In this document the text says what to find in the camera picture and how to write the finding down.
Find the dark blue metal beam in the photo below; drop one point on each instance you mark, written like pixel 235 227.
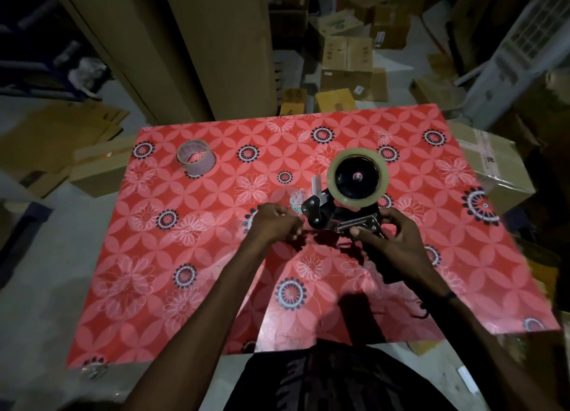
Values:
pixel 22 232

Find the red floral table cover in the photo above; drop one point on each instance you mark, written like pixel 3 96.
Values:
pixel 147 290

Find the person's right hand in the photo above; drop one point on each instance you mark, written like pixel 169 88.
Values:
pixel 405 255

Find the large dark printed carton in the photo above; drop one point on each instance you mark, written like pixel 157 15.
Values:
pixel 485 23

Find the black wristband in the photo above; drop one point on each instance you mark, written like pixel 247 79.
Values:
pixel 447 296

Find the tall brown cardboard carton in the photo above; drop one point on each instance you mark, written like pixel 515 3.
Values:
pixel 124 45
pixel 227 45

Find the flattened cardboard sheets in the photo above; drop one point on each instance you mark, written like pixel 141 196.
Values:
pixel 58 134

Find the brown cardboard box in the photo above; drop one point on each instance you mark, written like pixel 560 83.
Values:
pixel 98 166

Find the white crumpled plastic bag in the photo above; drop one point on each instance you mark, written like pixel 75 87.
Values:
pixel 87 77

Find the dark patterned shirt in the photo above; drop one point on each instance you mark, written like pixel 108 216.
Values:
pixel 338 384

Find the white air cooler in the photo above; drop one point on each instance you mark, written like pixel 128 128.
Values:
pixel 516 63

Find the person's right forearm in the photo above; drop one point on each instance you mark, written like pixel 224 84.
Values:
pixel 481 348

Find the person's left hand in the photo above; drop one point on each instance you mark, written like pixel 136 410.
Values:
pixel 271 226

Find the pile of cardboard boxes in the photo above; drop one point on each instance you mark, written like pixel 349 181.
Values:
pixel 347 52

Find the taped plastic-wrapped cardboard box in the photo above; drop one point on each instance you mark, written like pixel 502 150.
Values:
pixel 498 166

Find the clear tape roll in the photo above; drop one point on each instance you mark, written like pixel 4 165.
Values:
pixel 334 188

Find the person's left forearm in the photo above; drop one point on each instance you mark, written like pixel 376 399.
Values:
pixel 200 335

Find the black metal tape dispenser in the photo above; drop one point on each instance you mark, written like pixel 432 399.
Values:
pixel 356 177

